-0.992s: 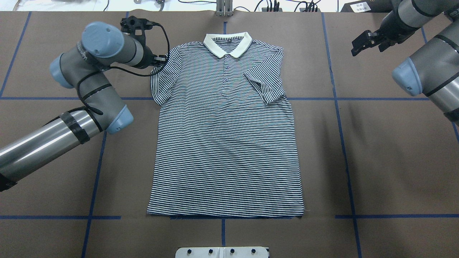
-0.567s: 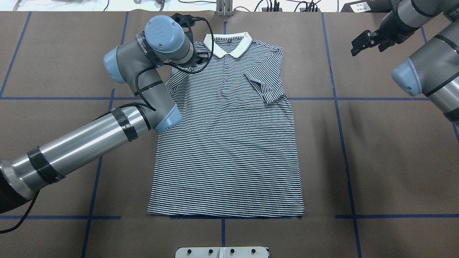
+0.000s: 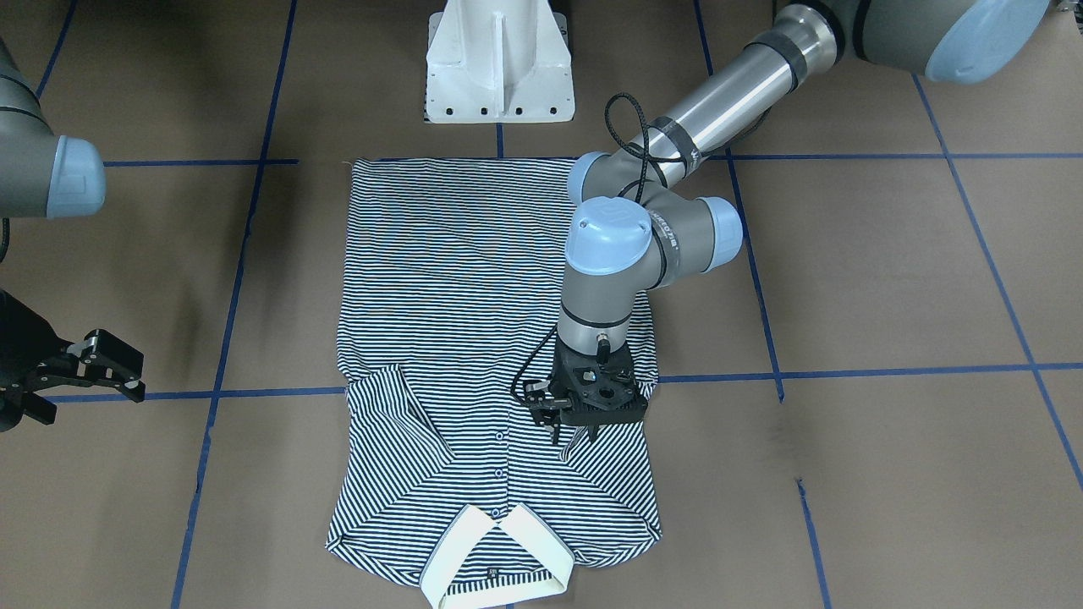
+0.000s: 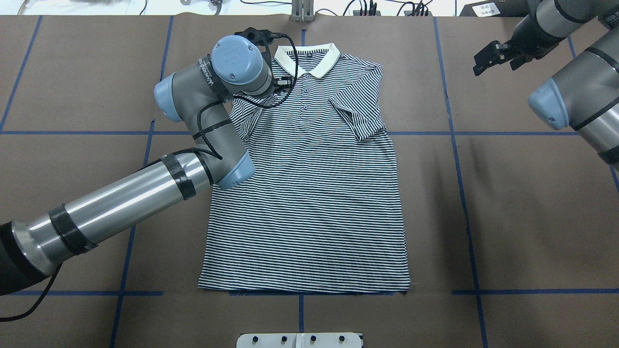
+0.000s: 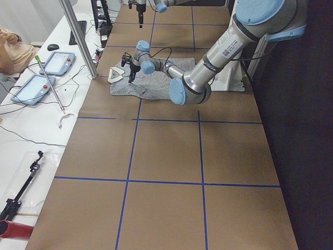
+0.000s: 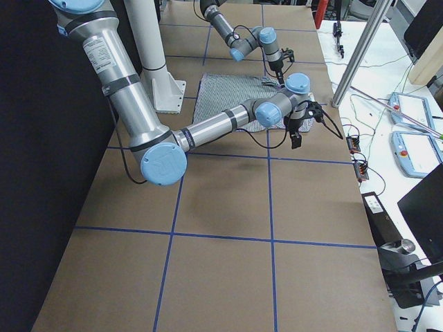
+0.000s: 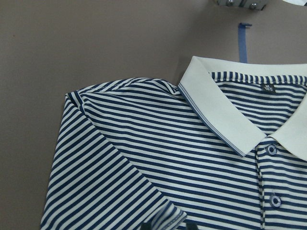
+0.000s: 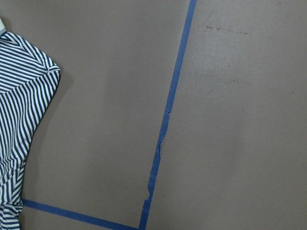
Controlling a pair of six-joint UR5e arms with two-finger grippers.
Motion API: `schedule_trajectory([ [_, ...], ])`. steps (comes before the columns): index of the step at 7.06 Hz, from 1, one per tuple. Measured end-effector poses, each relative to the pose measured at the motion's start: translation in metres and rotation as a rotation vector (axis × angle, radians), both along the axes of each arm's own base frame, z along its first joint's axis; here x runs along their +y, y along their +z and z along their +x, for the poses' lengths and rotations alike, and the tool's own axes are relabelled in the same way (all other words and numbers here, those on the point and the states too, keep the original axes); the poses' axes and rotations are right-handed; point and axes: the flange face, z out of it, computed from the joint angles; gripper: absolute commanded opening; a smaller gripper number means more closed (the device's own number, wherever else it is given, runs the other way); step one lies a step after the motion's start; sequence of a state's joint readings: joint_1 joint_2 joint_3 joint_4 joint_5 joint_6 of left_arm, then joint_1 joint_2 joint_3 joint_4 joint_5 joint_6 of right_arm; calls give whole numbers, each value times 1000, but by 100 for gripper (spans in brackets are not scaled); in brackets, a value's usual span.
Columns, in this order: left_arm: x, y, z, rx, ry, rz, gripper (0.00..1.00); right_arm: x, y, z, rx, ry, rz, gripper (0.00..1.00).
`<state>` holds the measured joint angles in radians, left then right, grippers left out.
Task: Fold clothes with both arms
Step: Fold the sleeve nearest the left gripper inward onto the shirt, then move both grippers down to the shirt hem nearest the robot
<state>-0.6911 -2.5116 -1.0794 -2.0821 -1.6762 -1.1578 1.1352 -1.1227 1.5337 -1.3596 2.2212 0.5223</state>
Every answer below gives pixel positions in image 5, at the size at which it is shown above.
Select upper blue teach pendant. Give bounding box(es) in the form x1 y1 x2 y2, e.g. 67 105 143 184
43 51 75 77

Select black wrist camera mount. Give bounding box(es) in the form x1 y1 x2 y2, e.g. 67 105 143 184
121 52 132 67

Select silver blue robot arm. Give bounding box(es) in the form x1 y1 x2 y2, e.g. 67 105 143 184
127 0 188 28
121 0 308 105

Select aluminium frame post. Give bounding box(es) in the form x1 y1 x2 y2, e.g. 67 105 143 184
59 0 97 79

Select seated person beige clothes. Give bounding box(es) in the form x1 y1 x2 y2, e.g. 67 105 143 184
1 27 39 75

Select blue teach pendant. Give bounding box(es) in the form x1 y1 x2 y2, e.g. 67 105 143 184
10 74 51 105
43 51 75 77

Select white camera pole base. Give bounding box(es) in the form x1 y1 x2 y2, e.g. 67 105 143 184
211 61 245 92

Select lower blue teach pendant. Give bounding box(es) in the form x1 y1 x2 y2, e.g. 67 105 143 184
10 74 51 105

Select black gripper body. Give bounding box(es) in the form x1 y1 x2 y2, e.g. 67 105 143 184
129 62 140 83
136 3 145 28

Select red cylinder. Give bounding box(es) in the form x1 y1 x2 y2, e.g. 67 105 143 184
1 220 34 241

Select black stand with metal knob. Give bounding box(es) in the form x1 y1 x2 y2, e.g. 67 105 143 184
91 0 113 48

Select metal rod green tip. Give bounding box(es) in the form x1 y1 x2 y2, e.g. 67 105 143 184
34 55 65 114

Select striped polo shirt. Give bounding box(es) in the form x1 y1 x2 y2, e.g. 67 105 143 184
108 57 196 101

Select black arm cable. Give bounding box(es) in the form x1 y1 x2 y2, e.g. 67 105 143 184
145 46 263 84

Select black computer mouse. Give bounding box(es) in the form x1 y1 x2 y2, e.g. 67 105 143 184
47 44 59 51

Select black keyboard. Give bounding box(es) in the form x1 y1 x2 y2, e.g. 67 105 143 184
68 20 87 45

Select black selfie stick tool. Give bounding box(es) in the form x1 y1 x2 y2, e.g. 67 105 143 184
0 150 44 221

